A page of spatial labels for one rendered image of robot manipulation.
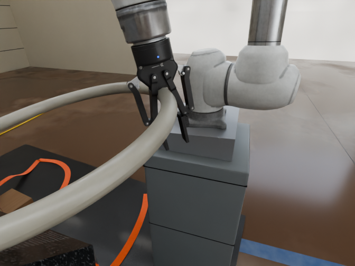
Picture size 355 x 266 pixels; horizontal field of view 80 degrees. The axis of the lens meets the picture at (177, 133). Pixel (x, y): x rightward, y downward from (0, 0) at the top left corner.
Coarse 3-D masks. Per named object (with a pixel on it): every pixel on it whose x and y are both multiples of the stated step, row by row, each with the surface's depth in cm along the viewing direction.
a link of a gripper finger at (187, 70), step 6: (186, 66) 43; (186, 72) 43; (186, 78) 44; (186, 84) 44; (186, 90) 45; (186, 96) 46; (192, 96) 46; (186, 102) 48; (192, 102) 47; (192, 108) 47
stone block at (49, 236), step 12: (0, 216) 72; (36, 240) 61; (48, 240) 63; (60, 240) 65; (72, 240) 68; (0, 252) 49; (12, 252) 51; (24, 252) 52; (36, 252) 54; (48, 252) 55; (60, 252) 57; (72, 252) 60; (84, 252) 63; (0, 264) 44; (12, 264) 46; (24, 264) 47; (36, 264) 49; (48, 264) 52; (60, 264) 54; (72, 264) 58; (84, 264) 61; (96, 264) 67
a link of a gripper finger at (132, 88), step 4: (128, 84) 41; (132, 84) 41; (132, 88) 41; (136, 88) 41; (132, 92) 41; (136, 92) 42; (136, 96) 42; (140, 96) 42; (136, 100) 42; (140, 100) 43; (140, 104) 43; (140, 108) 43; (144, 108) 44; (140, 112) 44; (144, 112) 44; (144, 116) 44; (144, 120) 45; (148, 120) 45; (144, 124) 45; (148, 124) 45
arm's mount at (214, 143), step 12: (228, 108) 97; (228, 120) 86; (180, 132) 79; (192, 132) 79; (204, 132) 78; (216, 132) 78; (228, 132) 77; (168, 144) 82; (180, 144) 81; (192, 144) 79; (204, 144) 77; (216, 144) 76; (228, 144) 74; (204, 156) 80; (216, 156) 78; (228, 156) 77
